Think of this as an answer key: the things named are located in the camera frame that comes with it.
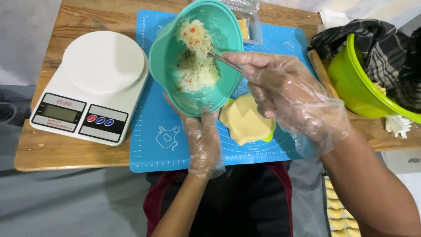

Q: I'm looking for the person's right hand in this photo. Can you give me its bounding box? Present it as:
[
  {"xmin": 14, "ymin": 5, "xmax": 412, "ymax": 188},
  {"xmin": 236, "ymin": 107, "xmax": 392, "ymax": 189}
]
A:
[{"xmin": 222, "ymin": 52, "xmax": 352, "ymax": 158}]

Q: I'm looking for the person's left hand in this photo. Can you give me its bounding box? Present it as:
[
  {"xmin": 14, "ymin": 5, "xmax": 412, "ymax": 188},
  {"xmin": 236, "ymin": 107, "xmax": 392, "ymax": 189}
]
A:
[{"xmin": 163, "ymin": 92, "xmax": 226, "ymax": 180}]

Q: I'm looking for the metal spoon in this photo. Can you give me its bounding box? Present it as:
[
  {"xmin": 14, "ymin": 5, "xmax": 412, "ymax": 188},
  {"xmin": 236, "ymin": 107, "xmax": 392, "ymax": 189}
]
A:
[{"xmin": 208, "ymin": 52, "xmax": 245, "ymax": 74}]

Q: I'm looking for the teal plastic bowl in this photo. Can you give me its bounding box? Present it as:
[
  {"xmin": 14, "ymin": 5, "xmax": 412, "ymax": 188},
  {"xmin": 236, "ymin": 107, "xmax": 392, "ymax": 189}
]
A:
[{"xmin": 149, "ymin": 0, "xmax": 244, "ymax": 118}]

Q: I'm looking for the wooden rolling pin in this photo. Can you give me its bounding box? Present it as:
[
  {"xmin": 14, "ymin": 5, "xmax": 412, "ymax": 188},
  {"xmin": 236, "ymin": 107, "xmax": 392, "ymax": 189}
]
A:
[{"xmin": 307, "ymin": 49, "xmax": 340, "ymax": 99}]

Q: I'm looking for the green plastic pastry mold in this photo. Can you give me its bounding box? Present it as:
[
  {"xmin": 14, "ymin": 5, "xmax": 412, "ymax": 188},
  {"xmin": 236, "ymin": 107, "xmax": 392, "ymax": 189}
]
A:
[{"xmin": 225, "ymin": 97, "xmax": 275, "ymax": 143}]

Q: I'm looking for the blue silicone baking mat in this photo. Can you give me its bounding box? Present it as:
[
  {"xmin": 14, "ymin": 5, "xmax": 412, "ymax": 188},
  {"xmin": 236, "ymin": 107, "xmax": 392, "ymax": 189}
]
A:
[{"xmin": 129, "ymin": 9, "xmax": 318, "ymax": 174}]

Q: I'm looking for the flat yellow dough round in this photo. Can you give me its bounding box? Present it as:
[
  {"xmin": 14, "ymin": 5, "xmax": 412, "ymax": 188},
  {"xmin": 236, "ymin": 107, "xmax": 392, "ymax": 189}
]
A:
[{"xmin": 219, "ymin": 93, "xmax": 277, "ymax": 146}]

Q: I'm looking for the person's dark apron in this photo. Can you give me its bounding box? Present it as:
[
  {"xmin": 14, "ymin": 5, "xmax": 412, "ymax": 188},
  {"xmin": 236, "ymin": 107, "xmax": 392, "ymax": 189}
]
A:
[{"xmin": 143, "ymin": 161, "xmax": 293, "ymax": 237}]

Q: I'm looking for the lime green plastic bowl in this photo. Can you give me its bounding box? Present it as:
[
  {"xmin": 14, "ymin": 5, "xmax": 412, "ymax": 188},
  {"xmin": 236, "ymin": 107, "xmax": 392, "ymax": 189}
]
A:
[{"xmin": 328, "ymin": 33, "xmax": 421, "ymax": 125}]

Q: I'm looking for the clear plastic container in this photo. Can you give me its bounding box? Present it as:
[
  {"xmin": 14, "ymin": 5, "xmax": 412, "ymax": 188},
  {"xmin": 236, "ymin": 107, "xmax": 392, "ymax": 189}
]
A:
[{"xmin": 220, "ymin": 0, "xmax": 264, "ymax": 46}]

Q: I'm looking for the shredded vegetable filling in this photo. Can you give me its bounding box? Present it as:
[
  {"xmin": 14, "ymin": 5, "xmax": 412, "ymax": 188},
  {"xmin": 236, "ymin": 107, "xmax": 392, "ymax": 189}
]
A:
[{"xmin": 173, "ymin": 19, "xmax": 221, "ymax": 93}]

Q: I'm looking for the white paper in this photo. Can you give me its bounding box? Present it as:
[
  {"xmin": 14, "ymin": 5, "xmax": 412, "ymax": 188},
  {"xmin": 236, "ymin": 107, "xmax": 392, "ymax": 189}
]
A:
[{"xmin": 317, "ymin": 9, "xmax": 351, "ymax": 33}]

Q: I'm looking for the dark plaid cloth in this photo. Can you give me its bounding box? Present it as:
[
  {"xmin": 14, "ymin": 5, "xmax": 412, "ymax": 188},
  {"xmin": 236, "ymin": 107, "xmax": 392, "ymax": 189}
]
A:
[{"xmin": 309, "ymin": 19, "xmax": 421, "ymax": 114}]

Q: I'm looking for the crumpled white tissue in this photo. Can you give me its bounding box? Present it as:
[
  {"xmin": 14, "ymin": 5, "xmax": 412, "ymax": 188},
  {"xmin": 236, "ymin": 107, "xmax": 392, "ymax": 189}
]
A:
[{"xmin": 385, "ymin": 114, "xmax": 413, "ymax": 139}]

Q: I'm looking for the white digital kitchen scale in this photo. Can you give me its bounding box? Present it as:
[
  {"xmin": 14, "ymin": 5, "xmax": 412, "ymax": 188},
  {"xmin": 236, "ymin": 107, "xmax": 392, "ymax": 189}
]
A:
[{"xmin": 30, "ymin": 31, "xmax": 149, "ymax": 147}]

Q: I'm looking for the tray of folded pastries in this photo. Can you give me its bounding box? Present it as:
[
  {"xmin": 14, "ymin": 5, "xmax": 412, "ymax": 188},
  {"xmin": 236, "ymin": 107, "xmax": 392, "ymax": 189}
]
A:
[{"xmin": 322, "ymin": 175, "xmax": 362, "ymax": 237}]

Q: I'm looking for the wooden table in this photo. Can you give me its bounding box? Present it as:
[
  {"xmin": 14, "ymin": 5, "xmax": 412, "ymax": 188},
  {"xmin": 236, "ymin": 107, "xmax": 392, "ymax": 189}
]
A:
[{"xmin": 14, "ymin": 0, "xmax": 421, "ymax": 172}]

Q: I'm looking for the clear glass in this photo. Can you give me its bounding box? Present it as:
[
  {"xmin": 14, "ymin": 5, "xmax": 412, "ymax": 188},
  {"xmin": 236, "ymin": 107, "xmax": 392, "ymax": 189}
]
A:
[{"xmin": 0, "ymin": 102, "xmax": 18, "ymax": 125}]

